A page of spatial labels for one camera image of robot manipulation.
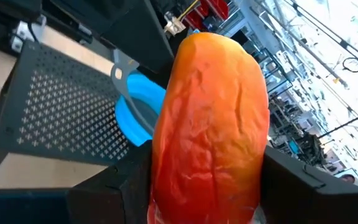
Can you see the orange-red falling pepper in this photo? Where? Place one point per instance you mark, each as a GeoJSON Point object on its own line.
{"type": "Point", "coordinates": [210, 130]}

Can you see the black perforated metal stand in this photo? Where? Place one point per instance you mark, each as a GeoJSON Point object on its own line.
{"type": "Point", "coordinates": [57, 109]}

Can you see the blue collapsible bowl grey rim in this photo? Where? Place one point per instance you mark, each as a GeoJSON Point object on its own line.
{"type": "Point", "coordinates": [129, 124]}

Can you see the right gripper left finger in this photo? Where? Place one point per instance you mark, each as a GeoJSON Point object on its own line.
{"type": "Point", "coordinates": [113, 193]}

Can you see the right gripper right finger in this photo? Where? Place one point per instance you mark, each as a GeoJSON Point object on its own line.
{"type": "Point", "coordinates": [315, 199]}

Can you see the red storage bin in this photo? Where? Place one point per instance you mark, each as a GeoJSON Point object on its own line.
{"type": "Point", "coordinates": [216, 9]}

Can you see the person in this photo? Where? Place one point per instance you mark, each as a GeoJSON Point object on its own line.
{"type": "Point", "coordinates": [348, 179]}

